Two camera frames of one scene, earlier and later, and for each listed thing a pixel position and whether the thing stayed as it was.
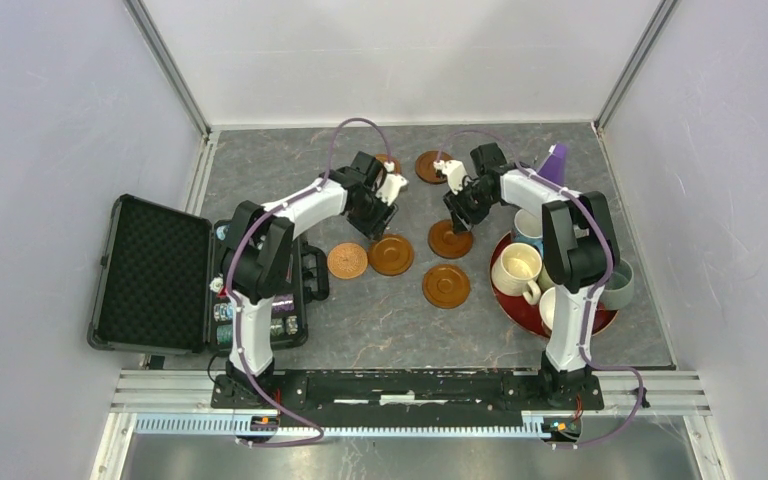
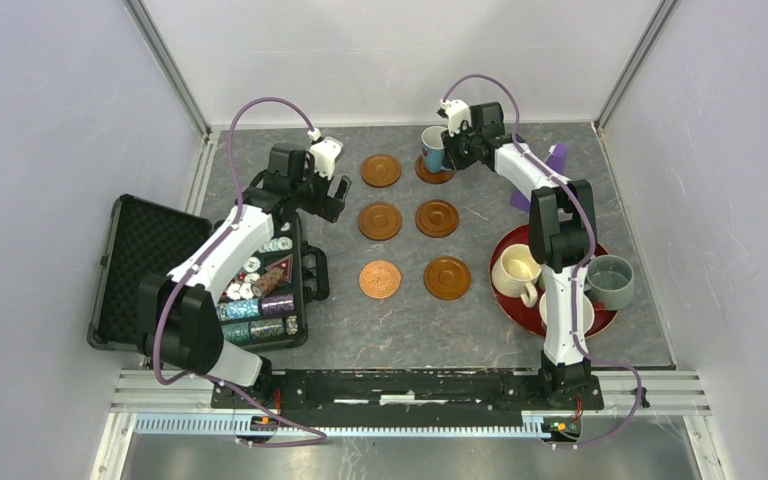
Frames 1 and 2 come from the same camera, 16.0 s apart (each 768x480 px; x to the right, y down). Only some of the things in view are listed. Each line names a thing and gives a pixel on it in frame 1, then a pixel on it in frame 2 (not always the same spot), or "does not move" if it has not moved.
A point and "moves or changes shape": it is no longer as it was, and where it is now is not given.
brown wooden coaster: [391, 255] moves or changes shape
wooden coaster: [347, 260] → [379, 279]
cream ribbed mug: [515, 270] does not move
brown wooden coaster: [446, 286] moves or changes shape
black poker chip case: [160, 283] does not move
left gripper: [375, 228] → [326, 205]
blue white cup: [528, 228] → [433, 150]
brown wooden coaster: [425, 169] does not move
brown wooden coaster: [445, 243] → [436, 218]
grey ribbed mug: [619, 288] does not move
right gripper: [462, 219] → [450, 138]
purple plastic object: [555, 166] does not move
